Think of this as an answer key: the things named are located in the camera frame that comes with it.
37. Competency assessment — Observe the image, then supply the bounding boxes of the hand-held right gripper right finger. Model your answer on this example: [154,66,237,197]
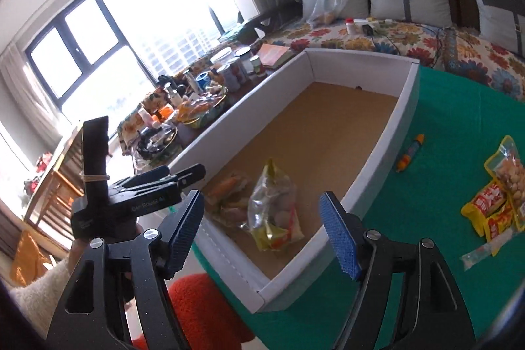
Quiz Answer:
[320,192,480,350]

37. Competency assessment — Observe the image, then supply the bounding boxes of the clear plastic bag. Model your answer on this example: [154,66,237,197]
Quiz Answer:
[307,0,349,28]

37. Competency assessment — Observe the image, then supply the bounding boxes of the wooden slatted chair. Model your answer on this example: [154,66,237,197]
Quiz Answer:
[21,124,138,254]

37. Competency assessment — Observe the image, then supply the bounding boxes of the orange fleece clothing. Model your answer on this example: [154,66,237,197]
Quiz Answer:
[132,273,258,350]

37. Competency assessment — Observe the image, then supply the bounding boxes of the cluttered side table items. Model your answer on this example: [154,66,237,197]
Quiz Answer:
[118,46,269,167]

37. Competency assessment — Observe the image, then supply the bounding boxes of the dark chair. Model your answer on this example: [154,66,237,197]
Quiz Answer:
[207,5,282,44]

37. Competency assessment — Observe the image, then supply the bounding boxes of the window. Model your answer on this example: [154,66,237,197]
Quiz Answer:
[24,0,263,117]

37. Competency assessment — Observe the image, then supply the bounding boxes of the floral bedsheet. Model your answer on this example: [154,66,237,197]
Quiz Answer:
[262,14,525,101]

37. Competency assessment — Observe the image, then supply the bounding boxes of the green blanket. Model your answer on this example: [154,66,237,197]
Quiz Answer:
[192,65,525,350]

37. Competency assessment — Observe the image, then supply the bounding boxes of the black cable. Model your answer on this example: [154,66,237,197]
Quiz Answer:
[368,23,449,60]

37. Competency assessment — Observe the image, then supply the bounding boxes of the yellow-green packet with red label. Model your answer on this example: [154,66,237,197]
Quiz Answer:
[247,158,305,253]

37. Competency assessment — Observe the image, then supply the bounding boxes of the white cardboard box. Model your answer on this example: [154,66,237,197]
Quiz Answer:
[166,48,421,315]

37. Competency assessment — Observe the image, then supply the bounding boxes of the yellow packet with red-white print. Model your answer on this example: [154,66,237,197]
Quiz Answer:
[461,180,514,237]

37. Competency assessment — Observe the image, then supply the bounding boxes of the clear long tube packet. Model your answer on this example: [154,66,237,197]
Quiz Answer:
[459,229,514,271]

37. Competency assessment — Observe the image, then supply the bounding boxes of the person's left forearm white sleeve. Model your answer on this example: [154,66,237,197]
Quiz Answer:
[7,259,75,319]

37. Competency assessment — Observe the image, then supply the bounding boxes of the clear packet with orange bun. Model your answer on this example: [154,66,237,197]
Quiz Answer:
[204,173,252,211]

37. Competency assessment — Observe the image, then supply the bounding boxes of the orange book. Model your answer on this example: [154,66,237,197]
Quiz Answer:
[256,43,297,69]

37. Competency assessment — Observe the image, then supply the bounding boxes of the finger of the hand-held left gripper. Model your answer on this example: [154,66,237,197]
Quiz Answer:
[164,164,207,192]
[115,165,171,189]

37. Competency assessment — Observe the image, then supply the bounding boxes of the person's left hand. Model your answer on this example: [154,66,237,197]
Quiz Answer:
[67,224,145,274]

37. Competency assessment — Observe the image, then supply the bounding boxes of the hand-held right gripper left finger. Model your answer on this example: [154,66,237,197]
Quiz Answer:
[46,190,205,350]

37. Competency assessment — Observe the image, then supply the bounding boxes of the peanut packet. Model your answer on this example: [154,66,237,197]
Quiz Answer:
[484,135,525,233]

